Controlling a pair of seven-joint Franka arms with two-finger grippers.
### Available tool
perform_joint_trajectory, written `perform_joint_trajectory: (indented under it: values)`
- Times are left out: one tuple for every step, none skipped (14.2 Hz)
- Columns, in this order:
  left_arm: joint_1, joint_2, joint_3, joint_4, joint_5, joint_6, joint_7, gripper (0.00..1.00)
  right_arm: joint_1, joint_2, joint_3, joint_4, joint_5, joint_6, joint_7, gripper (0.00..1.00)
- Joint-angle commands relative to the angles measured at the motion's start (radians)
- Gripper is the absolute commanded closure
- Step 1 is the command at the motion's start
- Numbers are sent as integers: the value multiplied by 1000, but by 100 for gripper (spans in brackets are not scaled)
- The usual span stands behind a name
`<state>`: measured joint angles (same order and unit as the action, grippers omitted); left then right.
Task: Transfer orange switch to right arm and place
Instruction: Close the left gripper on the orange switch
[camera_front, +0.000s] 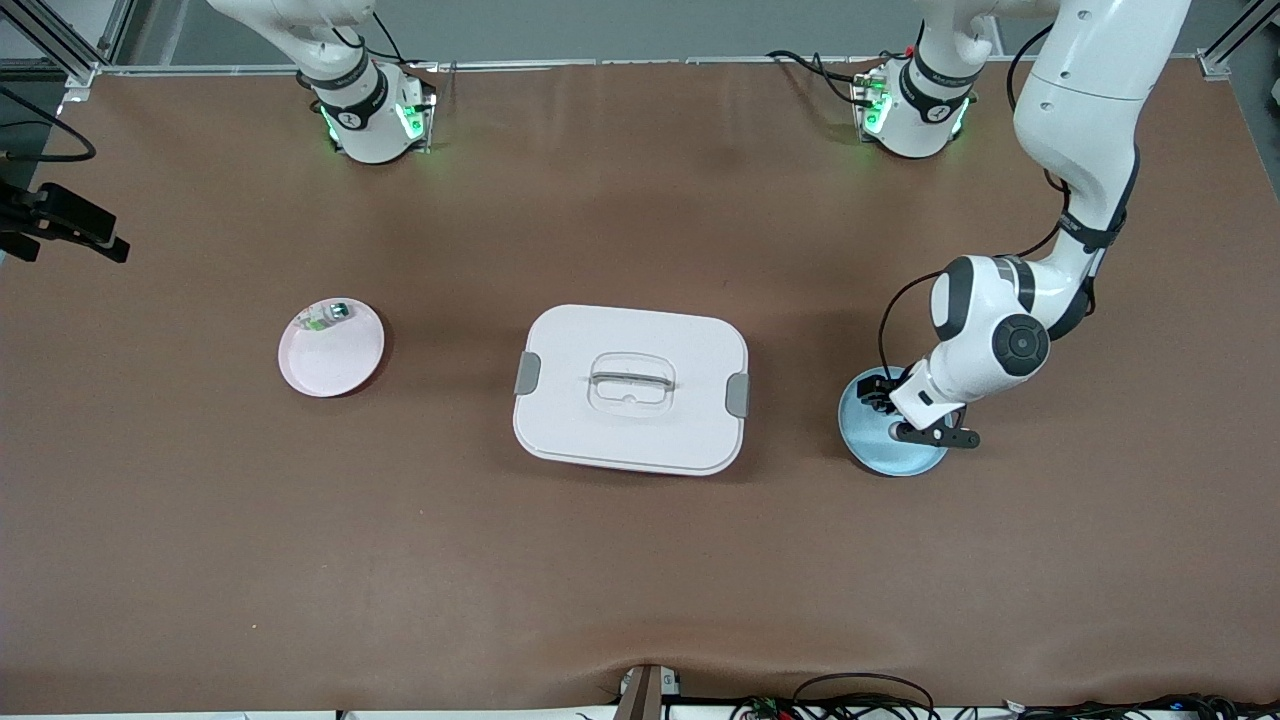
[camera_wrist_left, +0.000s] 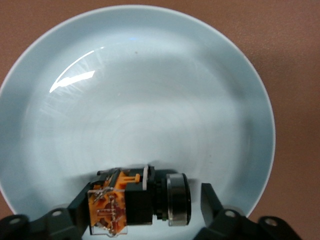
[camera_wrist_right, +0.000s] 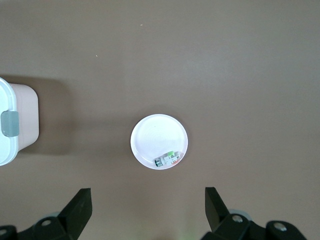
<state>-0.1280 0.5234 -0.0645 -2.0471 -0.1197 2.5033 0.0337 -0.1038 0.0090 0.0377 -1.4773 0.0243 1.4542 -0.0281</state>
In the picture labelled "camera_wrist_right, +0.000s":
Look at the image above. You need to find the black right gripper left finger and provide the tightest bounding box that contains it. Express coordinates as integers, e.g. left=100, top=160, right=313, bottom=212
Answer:
left=0, top=187, right=94, bottom=240

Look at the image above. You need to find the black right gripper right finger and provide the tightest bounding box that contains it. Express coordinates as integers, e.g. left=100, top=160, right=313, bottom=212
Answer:
left=201, top=186, right=311, bottom=240

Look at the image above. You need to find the pale pink round plate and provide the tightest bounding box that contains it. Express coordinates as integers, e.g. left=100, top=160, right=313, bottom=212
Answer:
left=130, top=113, right=189, bottom=171

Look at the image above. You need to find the pink box with white lid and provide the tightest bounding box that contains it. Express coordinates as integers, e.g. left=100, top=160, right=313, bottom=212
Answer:
left=0, top=76, right=40, bottom=167

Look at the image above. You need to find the grey box latch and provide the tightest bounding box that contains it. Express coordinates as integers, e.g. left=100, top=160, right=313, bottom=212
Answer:
left=1, top=111, right=20, bottom=138

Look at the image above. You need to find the green and silver push-button switch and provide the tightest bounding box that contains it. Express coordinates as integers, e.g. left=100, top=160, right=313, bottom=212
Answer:
left=153, top=150, right=182, bottom=168

